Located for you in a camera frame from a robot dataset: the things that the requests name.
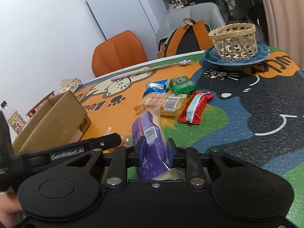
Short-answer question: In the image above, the woven bamboo basket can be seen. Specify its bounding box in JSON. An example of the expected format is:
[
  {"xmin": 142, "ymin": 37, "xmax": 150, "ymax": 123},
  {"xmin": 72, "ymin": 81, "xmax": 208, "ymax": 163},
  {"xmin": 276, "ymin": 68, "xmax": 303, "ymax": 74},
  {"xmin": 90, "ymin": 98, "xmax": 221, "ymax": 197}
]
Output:
[{"xmin": 208, "ymin": 23, "xmax": 258, "ymax": 61}]

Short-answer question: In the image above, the red plastic basket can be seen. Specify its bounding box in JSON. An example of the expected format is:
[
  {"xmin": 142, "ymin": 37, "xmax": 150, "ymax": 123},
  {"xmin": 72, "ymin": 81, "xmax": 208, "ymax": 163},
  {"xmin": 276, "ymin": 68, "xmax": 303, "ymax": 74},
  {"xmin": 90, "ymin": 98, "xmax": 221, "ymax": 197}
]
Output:
[{"xmin": 26, "ymin": 91, "xmax": 55, "ymax": 118}]

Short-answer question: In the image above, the white refrigerator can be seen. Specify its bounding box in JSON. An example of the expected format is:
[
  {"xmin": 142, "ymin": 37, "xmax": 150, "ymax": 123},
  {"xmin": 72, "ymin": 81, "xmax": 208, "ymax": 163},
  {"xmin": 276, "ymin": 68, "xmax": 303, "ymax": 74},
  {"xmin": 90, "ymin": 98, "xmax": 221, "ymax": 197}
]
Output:
[{"xmin": 84, "ymin": 0, "xmax": 170, "ymax": 41}]

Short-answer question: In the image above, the blue ceramic plate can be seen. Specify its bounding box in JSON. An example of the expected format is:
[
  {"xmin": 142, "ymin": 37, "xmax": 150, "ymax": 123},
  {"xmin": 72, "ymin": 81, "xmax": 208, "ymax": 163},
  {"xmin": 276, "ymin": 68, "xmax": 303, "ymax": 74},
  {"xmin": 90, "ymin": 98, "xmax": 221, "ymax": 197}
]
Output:
[{"xmin": 203, "ymin": 42, "xmax": 271, "ymax": 70}]

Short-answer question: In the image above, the patterned tissue pack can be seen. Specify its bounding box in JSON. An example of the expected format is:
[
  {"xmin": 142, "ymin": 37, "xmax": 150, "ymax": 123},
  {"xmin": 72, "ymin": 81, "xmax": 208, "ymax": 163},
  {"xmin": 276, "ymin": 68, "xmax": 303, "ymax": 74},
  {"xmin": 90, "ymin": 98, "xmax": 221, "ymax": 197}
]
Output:
[{"xmin": 58, "ymin": 78, "xmax": 82, "ymax": 94}]

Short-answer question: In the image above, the orange and black backpack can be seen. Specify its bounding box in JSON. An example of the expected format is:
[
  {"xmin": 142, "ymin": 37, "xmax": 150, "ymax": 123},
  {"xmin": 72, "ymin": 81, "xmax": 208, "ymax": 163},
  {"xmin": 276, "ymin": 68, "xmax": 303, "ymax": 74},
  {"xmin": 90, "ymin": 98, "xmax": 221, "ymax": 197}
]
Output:
[{"xmin": 157, "ymin": 20, "xmax": 213, "ymax": 59}]

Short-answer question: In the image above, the brown cardboard box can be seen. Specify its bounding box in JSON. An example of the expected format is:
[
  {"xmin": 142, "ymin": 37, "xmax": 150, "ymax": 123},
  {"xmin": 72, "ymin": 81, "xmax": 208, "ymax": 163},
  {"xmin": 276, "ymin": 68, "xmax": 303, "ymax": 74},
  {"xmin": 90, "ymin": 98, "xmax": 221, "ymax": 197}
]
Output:
[{"xmin": 12, "ymin": 91, "xmax": 91, "ymax": 155}]

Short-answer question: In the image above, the tea bottle black cap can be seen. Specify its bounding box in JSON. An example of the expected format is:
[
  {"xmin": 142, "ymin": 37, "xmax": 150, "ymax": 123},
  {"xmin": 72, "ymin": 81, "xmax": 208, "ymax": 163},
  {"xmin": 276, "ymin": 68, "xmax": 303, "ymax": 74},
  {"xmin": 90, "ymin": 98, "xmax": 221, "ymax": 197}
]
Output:
[{"xmin": 1, "ymin": 100, "xmax": 27, "ymax": 135}]

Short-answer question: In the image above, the cartoon cat table mat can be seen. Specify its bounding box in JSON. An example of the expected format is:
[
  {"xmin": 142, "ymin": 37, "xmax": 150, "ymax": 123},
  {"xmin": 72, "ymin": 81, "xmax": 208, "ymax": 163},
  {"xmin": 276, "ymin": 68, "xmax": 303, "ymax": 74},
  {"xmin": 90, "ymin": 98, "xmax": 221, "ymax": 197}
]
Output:
[{"xmin": 75, "ymin": 48, "xmax": 303, "ymax": 227}]

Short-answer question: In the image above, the pink curtain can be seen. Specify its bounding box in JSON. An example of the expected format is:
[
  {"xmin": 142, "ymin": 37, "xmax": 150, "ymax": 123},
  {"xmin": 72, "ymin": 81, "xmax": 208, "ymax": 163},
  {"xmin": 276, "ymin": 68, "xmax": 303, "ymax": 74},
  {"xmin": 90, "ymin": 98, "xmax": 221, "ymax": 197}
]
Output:
[{"xmin": 262, "ymin": 0, "xmax": 304, "ymax": 69}]

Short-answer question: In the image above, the grey armchair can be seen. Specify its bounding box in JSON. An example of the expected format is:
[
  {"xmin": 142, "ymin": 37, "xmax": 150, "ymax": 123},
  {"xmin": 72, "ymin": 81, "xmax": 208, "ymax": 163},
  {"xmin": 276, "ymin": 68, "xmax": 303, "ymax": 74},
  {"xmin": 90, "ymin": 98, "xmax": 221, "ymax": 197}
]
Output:
[{"xmin": 156, "ymin": 3, "xmax": 225, "ymax": 50}]

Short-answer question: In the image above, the orange chair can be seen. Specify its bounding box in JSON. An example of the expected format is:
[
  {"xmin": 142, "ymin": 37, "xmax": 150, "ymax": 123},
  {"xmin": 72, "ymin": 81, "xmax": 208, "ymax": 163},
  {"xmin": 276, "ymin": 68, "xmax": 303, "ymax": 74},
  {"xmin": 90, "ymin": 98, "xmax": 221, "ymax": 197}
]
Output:
[{"xmin": 92, "ymin": 30, "xmax": 147, "ymax": 77}]

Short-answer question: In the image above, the green snack packet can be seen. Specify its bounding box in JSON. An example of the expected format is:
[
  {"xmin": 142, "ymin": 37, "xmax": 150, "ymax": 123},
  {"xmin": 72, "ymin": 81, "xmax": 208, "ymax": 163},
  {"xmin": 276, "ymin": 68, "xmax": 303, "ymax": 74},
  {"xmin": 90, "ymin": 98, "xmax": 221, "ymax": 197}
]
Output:
[{"xmin": 166, "ymin": 76, "xmax": 198, "ymax": 95}]

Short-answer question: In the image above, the red and blue snack bar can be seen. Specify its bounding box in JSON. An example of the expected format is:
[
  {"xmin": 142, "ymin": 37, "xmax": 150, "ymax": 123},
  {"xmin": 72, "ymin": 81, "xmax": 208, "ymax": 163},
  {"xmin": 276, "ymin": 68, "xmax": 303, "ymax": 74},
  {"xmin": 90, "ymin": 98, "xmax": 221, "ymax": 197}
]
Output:
[{"xmin": 178, "ymin": 91, "xmax": 214, "ymax": 125}]

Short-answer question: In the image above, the clear cracker packet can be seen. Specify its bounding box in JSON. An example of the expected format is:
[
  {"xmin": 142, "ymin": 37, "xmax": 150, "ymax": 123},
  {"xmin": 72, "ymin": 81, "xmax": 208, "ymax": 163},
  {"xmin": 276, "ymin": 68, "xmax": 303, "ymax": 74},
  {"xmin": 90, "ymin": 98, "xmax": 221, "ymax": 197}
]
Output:
[{"xmin": 133, "ymin": 92, "xmax": 188, "ymax": 116}]

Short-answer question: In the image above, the purple bread packet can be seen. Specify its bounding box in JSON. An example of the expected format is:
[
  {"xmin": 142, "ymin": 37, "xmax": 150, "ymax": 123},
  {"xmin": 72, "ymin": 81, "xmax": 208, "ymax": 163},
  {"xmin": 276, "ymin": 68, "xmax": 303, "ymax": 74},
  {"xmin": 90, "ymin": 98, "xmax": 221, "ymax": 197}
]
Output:
[{"xmin": 131, "ymin": 107, "xmax": 170, "ymax": 180}]

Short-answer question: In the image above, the purple handled metal stick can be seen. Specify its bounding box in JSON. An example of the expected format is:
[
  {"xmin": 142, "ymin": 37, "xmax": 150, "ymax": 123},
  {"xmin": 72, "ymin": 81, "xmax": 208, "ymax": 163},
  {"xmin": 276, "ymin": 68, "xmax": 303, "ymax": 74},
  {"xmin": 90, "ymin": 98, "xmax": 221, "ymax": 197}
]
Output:
[{"xmin": 110, "ymin": 60, "xmax": 192, "ymax": 81}]

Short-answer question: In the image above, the person's left hand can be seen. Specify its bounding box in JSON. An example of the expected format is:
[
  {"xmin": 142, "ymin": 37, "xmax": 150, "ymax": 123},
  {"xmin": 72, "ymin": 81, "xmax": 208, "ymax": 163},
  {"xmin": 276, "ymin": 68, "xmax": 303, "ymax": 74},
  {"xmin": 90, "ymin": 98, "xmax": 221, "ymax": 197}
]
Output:
[{"xmin": 1, "ymin": 192, "xmax": 22, "ymax": 227}]

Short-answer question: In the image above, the blue snack packet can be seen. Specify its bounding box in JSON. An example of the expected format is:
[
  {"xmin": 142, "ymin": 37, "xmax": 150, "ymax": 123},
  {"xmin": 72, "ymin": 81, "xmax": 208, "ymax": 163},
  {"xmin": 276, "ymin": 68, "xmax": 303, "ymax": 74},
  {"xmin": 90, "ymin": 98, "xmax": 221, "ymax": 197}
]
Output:
[{"xmin": 143, "ymin": 79, "xmax": 168, "ymax": 97}]

